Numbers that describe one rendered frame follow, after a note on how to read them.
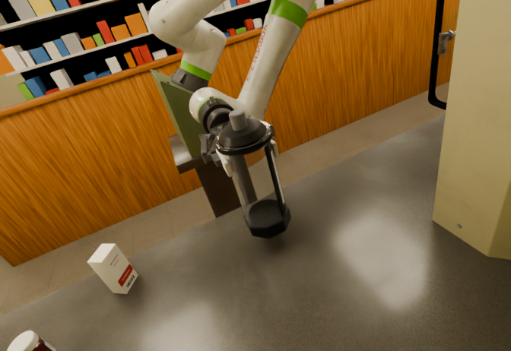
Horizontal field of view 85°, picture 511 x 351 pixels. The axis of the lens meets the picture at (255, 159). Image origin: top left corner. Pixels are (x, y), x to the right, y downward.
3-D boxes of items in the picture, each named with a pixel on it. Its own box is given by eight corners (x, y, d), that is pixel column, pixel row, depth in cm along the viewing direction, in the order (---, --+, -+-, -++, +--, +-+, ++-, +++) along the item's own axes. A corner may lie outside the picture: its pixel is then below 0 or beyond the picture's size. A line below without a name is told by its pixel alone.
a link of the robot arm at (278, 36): (259, 16, 86) (276, 11, 76) (288, 33, 91) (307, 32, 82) (217, 126, 92) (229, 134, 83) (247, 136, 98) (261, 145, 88)
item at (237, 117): (277, 143, 50) (269, 110, 46) (230, 163, 48) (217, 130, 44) (258, 128, 57) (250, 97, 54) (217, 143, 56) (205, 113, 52)
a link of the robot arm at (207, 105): (236, 126, 80) (205, 138, 78) (224, 87, 74) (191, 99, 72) (242, 134, 75) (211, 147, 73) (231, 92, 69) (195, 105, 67)
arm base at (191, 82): (160, 73, 121) (166, 59, 120) (192, 86, 130) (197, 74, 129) (176, 85, 101) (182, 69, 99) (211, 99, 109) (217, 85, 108)
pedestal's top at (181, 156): (170, 143, 134) (167, 136, 132) (232, 120, 141) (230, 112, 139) (179, 174, 107) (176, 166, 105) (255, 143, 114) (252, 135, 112)
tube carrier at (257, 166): (300, 221, 59) (281, 133, 48) (254, 245, 57) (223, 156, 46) (278, 195, 68) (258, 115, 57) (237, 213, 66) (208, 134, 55)
